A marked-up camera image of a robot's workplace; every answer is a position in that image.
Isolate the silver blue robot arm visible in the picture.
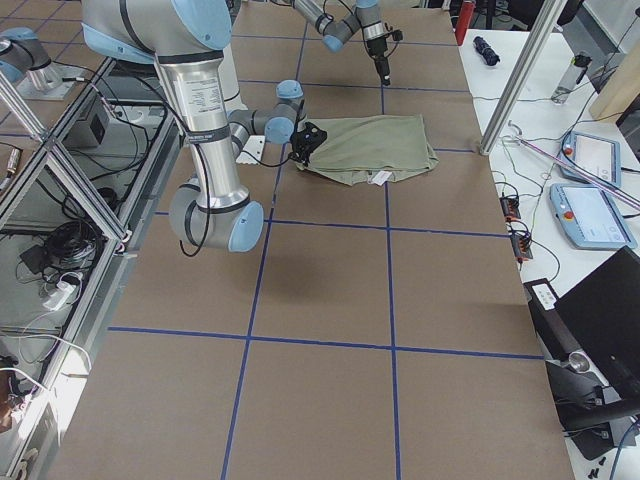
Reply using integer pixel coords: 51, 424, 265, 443
289, 0, 402, 86
82, 1, 327, 252

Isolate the near blue teach pendant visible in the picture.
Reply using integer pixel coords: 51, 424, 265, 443
549, 183, 638, 250

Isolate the clear water bottle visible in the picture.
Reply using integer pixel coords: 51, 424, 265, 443
550, 51, 592, 104

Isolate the orange black electronics module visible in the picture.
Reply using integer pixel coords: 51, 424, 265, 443
500, 196, 521, 222

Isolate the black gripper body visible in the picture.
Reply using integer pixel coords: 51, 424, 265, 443
366, 37, 389, 70
292, 122, 326, 160

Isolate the white power adapter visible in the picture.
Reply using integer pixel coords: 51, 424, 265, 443
43, 280, 79, 311

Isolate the aluminium frame post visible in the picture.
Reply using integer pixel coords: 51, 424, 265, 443
478, 0, 568, 156

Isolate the red cylinder tube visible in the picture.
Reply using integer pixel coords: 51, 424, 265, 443
454, 0, 475, 46

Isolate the silver reacher grabber stick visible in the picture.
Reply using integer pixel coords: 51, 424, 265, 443
507, 120, 640, 210

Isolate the far blue teach pendant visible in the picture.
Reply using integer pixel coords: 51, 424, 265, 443
559, 131, 621, 187

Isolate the folded dark blue umbrella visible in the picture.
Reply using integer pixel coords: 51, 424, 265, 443
473, 36, 500, 67

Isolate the blue teach pendant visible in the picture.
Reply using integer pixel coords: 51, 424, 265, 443
549, 183, 638, 250
559, 131, 621, 187

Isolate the white Miniso hang tag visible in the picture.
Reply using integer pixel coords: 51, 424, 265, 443
368, 171, 393, 186

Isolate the olive green long-sleeve shirt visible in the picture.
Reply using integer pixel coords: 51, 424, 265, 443
296, 114, 439, 186

